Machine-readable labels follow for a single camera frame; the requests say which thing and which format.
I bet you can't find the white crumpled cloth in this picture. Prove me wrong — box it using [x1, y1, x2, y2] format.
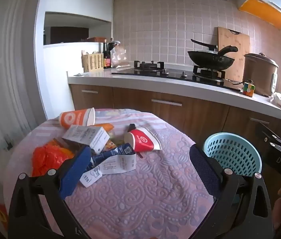
[270, 93, 281, 109]

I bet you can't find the light blue plastic basket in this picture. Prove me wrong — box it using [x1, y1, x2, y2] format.
[203, 132, 262, 177]

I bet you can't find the white carton box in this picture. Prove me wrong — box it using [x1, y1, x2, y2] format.
[62, 125, 110, 155]

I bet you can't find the black frying pan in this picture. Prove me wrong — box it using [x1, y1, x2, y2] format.
[191, 39, 218, 53]

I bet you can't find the wooden cutting board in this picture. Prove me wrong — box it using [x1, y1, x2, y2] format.
[217, 26, 251, 84]

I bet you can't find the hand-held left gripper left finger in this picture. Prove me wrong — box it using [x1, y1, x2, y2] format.
[7, 146, 93, 239]

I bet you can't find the black gas stove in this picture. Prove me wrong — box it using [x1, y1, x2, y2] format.
[111, 60, 242, 92]

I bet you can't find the white kitchen counter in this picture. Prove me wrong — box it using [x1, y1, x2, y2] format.
[67, 66, 281, 120]

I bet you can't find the black wok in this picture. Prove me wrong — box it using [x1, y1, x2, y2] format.
[187, 45, 238, 71]

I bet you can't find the black power cable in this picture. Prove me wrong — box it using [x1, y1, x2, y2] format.
[224, 78, 246, 85]

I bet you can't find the soy sauce bottle red label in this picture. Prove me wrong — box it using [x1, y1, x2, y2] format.
[103, 39, 111, 69]

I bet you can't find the orange snack packet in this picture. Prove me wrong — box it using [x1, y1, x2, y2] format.
[94, 123, 114, 132]

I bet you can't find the orange plastic bag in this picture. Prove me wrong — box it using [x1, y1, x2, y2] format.
[31, 139, 75, 177]

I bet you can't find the clear plastic bag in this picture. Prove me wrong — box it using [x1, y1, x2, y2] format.
[111, 42, 131, 68]

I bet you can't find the red paper cup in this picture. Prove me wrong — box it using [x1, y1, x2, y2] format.
[124, 127, 162, 153]

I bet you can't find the yellow snack packet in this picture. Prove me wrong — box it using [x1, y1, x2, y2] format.
[104, 139, 117, 152]

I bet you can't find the pink patterned blanket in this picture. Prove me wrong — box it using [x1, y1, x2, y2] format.
[3, 108, 216, 239]

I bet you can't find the brown electric cooker pot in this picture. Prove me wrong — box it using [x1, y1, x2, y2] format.
[243, 53, 279, 97]

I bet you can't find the white paper receipt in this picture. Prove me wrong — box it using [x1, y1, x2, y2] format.
[98, 153, 136, 175]

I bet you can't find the beige utensil holder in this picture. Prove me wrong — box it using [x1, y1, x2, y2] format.
[81, 50, 104, 72]

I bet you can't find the orange paper cup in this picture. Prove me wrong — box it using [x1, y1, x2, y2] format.
[59, 108, 95, 129]

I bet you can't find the orange wall cabinet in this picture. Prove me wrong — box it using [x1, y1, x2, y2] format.
[239, 0, 281, 29]

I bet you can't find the colourful puzzle cube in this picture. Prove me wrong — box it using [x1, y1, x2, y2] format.
[243, 79, 255, 97]

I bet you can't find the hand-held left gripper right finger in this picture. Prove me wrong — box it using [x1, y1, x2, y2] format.
[190, 144, 274, 239]

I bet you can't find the blue white snack wrapper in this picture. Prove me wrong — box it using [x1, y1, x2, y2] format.
[81, 143, 134, 188]

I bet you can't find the wooden kitchen cabinet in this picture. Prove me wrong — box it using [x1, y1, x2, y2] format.
[69, 84, 281, 155]

